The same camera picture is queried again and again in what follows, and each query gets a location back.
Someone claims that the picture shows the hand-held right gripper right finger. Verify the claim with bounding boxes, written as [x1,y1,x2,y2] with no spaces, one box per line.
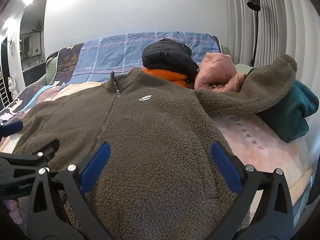
[211,142,293,240]

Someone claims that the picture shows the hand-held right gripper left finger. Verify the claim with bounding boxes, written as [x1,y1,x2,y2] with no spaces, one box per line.
[27,141,112,240]

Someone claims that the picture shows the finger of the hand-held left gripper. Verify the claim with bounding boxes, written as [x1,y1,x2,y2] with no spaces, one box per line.
[0,139,60,182]
[0,121,24,138]

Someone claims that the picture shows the brown fleece jacket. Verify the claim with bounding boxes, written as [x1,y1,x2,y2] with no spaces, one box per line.
[11,54,298,240]

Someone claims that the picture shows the white slatted rack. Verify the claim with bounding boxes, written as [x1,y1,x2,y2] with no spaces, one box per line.
[0,74,10,108]

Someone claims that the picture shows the pink plush blanket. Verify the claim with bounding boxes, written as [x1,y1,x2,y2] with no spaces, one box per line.
[0,81,313,233]

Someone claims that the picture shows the white cat figurine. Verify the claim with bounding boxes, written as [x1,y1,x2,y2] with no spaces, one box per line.
[7,76,17,98]

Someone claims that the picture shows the green pillow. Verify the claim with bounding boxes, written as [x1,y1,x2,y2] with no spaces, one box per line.
[45,55,59,85]

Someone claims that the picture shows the teal green garment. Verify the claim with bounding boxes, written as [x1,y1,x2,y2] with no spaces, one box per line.
[250,68,319,143]

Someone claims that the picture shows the dark patterned quilt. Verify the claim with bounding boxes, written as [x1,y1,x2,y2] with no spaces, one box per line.
[0,42,84,130]

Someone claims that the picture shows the pale green bedding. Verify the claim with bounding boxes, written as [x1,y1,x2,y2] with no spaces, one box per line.
[221,45,254,75]

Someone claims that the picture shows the pink quilted jacket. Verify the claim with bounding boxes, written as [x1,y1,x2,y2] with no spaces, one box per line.
[194,52,247,93]

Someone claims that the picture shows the orange puffer jacket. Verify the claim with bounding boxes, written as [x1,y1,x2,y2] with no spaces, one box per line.
[142,66,188,87]

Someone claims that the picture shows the blue plaid duvet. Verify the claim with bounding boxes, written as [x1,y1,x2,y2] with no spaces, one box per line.
[72,31,221,83]

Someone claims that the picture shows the black puffer jacket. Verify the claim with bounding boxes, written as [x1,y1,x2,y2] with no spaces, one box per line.
[142,38,200,82]

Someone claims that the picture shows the white pleated curtain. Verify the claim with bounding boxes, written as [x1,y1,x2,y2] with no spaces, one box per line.
[225,0,318,85]

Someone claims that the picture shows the black floor lamp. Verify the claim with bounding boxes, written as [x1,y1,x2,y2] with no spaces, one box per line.
[247,0,261,67]

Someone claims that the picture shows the black wall panel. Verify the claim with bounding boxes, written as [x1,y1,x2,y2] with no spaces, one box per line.
[0,37,8,74]

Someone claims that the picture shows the arched wall niche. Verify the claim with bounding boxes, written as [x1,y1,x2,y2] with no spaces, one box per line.
[19,0,48,80]

